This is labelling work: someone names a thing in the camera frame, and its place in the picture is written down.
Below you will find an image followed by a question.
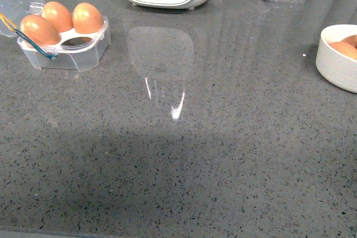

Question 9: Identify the brown egg back right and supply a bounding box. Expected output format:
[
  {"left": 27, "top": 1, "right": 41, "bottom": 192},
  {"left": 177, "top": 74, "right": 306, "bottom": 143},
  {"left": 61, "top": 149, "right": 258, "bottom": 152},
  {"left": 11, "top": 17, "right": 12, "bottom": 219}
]
[{"left": 72, "top": 2, "right": 104, "bottom": 34}]

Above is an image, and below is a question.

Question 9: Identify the brown egg back left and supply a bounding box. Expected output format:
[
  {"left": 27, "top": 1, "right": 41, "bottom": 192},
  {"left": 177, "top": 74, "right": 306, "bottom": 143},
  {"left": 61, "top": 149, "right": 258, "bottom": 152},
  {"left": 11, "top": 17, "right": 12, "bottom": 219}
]
[{"left": 41, "top": 1, "right": 74, "bottom": 32}]

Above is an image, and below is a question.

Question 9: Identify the brown egg front left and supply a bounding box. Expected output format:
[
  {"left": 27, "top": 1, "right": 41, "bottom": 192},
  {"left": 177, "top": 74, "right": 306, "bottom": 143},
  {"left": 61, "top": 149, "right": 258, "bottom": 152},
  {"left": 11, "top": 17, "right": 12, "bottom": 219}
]
[{"left": 20, "top": 14, "right": 61, "bottom": 45}]

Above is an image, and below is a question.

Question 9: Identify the brown egg in bowl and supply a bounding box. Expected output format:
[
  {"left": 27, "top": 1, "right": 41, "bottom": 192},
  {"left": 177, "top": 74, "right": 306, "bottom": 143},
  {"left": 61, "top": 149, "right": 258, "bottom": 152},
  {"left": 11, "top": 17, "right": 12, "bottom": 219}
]
[
  {"left": 329, "top": 41, "right": 357, "bottom": 60},
  {"left": 341, "top": 35, "right": 357, "bottom": 48}
]

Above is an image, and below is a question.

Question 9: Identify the clear plastic egg box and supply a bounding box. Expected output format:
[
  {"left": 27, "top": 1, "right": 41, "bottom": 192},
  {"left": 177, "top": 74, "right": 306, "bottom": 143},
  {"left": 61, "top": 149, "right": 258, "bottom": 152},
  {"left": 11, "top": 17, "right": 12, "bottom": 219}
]
[{"left": 1, "top": 0, "right": 111, "bottom": 71}]

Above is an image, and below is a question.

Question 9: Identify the white round bowl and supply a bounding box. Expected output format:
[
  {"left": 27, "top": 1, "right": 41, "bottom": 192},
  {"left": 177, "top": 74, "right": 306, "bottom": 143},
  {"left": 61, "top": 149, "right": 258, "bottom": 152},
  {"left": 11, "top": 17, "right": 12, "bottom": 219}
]
[{"left": 316, "top": 25, "right": 356, "bottom": 93}]

